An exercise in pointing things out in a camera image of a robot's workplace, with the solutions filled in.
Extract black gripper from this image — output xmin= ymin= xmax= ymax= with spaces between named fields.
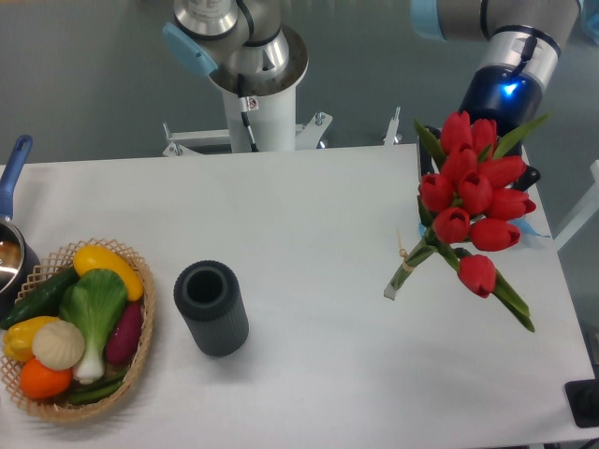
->
xmin=417 ymin=105 xmax=541 ymax=192

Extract red tulip bouquet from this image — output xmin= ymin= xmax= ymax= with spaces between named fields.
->
xmin=384 ymin=111 xmax=545 ymax=331

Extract black device at table edge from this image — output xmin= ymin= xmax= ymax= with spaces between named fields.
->
xmin=564 ymin=379 xmax=598 ymax=428

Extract white frame bar at right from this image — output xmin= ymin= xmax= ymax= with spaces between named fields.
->
xmin=554 ymin=160 xmax=598 ymax=252

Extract white garlic bulb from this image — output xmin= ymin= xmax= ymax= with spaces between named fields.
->
xmin=32 ymin=320 xmax=85 ymax=370

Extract green bean pods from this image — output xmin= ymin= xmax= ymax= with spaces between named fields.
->
xmin=66 ymin=370 xmax=125 ymax=406

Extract green bok choy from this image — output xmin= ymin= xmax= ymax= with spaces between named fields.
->
xmin=59 ymin=268 xmax=127 ymax=384

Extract yellow bell pepper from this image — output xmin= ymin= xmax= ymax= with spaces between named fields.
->
xmin=3 ymin=316 xmax=59 ymax=363

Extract woven wicker basket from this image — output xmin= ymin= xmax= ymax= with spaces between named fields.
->
xmin=1 ymin=238 xmax=156 ymax=423

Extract purple sweet potato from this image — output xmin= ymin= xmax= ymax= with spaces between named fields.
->
xmin=105 ymin=302 xmax=142 ymax=366

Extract blue handled saucepan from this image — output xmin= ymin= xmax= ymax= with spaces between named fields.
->
xmin=1 ymin=135 xmax=39 ymax=319

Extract orange fruit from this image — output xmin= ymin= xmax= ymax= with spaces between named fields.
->
xmin=20 ymin=358 xmax=72 ymax=399

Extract dark grey ribbed vase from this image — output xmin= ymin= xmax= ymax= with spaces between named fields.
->
xmin=173 ymin=260 xmax=250 ymax=357

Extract dark green cucumber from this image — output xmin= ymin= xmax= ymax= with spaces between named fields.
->
xmin=1 ymin=267 xmax=80 ymax=330

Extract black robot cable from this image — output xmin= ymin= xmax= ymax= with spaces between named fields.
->
xmin=236 ymin=74 xmax=260 ymax=153

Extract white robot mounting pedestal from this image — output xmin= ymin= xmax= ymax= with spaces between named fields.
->
xmin=163 ymin=87 xmax=333 ymax=157

